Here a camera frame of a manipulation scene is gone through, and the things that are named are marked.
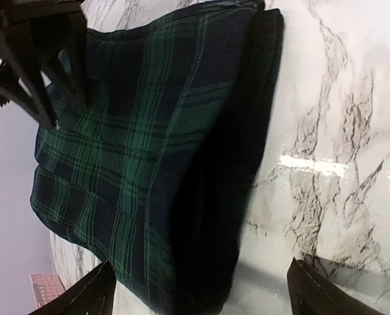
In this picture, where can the pink plastic laundry basket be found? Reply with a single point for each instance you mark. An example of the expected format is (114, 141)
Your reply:
(46, 288)

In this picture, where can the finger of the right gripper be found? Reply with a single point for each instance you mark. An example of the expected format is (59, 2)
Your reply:
(59, 37)
(20, 75)

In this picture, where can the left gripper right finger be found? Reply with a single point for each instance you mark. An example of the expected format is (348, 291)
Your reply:
(335, 288)

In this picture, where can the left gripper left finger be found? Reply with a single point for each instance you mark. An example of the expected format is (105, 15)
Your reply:
(91, 295)

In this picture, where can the dark green plaid garment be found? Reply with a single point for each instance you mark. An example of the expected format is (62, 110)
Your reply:
(155, 175)

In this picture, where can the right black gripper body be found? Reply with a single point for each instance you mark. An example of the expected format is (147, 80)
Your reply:
(21, 10)

